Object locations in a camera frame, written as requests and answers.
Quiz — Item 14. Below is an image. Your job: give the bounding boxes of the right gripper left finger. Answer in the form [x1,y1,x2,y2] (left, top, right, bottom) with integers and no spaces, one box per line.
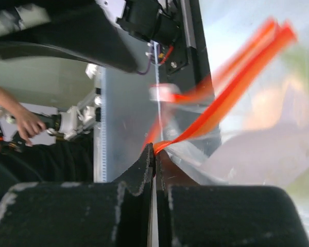
[0,144,155,246]

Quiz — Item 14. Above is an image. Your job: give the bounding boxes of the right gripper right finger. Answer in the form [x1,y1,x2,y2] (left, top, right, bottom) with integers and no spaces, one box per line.
[156,151,309,246]

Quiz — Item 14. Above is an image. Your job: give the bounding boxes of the clear zip top bag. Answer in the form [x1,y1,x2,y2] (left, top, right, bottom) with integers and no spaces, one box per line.
[145,19,309,189]

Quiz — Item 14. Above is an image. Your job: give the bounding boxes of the operator hand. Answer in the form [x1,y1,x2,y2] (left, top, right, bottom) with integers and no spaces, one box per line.
[15,107,46,146]

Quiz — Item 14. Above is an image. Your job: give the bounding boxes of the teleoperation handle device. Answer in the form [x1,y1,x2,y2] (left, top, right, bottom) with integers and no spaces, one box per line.
[0,87,102,152]

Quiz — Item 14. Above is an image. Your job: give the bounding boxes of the white cable duct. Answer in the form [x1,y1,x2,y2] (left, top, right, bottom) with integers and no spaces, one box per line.
[93,67,107,183]

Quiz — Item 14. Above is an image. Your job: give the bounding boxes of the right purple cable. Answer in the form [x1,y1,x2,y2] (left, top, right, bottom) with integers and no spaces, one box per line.
[136,41,160,76]

